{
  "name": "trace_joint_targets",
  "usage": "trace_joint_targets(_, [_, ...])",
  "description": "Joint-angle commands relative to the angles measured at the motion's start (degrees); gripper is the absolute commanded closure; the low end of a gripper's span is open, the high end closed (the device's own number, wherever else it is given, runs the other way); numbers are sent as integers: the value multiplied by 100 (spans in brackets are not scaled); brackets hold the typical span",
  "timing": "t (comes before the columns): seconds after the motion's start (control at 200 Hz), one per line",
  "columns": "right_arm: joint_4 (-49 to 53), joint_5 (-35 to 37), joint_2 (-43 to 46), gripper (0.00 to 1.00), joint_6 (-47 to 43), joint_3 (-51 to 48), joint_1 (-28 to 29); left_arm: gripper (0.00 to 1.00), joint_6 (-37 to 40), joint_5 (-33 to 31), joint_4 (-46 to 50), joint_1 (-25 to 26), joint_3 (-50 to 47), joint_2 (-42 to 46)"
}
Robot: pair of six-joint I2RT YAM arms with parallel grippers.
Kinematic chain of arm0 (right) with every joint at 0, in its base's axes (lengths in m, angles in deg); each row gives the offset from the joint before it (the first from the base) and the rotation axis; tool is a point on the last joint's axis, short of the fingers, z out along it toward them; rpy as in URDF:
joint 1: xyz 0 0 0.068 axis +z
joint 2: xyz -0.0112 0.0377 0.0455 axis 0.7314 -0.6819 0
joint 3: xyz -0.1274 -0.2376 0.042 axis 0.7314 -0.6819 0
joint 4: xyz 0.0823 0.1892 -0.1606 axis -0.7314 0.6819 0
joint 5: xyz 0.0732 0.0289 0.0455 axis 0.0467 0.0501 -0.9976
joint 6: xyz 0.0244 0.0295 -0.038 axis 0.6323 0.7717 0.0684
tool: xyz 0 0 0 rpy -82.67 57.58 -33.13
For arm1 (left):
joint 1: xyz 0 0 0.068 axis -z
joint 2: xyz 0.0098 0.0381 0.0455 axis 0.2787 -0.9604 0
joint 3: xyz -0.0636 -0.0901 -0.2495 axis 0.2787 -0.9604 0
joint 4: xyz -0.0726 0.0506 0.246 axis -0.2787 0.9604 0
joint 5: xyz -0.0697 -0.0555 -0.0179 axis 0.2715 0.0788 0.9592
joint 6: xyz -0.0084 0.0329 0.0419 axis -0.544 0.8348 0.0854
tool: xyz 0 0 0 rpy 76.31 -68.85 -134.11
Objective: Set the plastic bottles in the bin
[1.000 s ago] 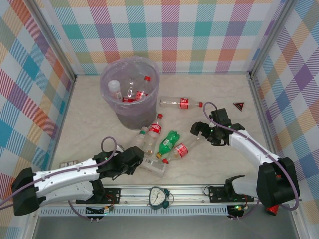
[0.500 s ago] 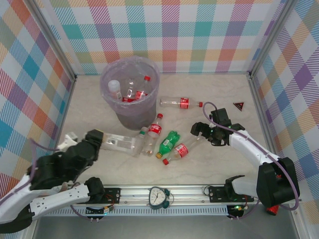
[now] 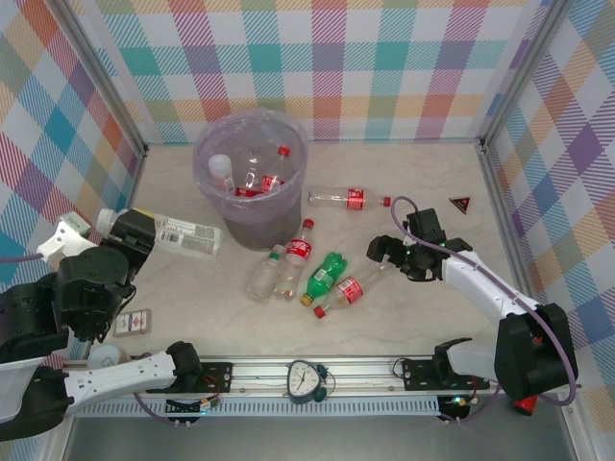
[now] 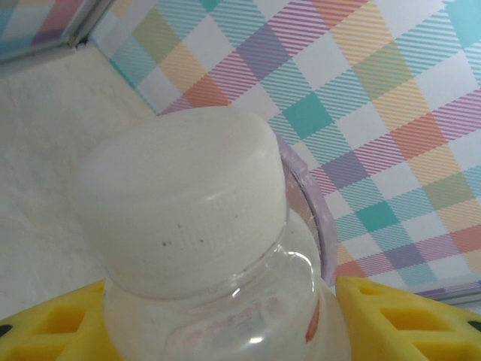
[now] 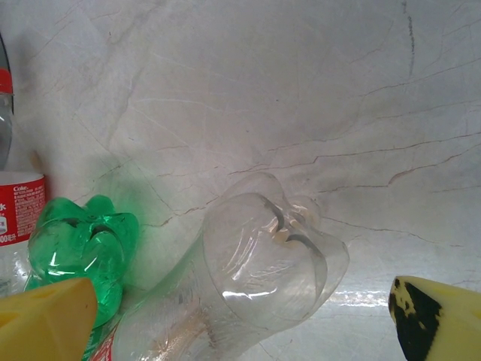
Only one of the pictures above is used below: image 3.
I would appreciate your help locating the large clear bottle white label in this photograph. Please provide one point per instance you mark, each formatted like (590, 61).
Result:
(187, 237)

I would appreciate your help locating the green bottle yellow cap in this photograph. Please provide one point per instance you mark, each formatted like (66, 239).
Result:
(324, 277)

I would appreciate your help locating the translucent bin with purple liner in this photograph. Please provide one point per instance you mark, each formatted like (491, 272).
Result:
(264, 225)

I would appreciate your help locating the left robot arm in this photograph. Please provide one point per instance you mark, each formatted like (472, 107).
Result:
(120, 379)

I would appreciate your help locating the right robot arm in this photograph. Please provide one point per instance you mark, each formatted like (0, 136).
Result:
(480, 285)

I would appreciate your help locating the small card on table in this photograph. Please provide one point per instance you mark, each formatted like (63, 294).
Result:
(132, 322)

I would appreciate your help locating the black triangle tag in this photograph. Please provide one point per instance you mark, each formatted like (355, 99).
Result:
(461, 204)

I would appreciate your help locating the white round lid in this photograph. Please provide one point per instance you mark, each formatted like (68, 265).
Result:
(103, 357)

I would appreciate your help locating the small brown wooden piece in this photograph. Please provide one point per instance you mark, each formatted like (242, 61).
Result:
(126, 356)

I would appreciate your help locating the clear bottle green cap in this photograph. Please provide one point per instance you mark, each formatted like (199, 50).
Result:
(263, 281)

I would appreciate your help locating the small black connector board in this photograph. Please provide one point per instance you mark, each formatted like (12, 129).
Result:
(456, 405)
(182, 407)

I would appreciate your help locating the teal alarm clock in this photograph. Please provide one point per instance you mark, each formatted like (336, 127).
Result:
(302, 379)

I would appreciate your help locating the red glitter cylinder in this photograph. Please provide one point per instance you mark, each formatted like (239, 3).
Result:
(524, 407)

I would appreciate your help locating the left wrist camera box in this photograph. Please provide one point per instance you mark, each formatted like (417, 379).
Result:
(67, 235)

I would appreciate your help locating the aluminium side rail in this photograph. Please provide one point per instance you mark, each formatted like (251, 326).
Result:
(495, 192)
(137, 168)

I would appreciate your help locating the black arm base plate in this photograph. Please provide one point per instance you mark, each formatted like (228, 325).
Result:
(418, 374)
(218, 377)

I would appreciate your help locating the aluminium mounting rail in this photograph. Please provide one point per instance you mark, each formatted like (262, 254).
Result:
(365, 372)

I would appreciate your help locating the aluminium frame post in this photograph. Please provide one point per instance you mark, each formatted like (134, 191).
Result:
(522, 72)
(105, 79)

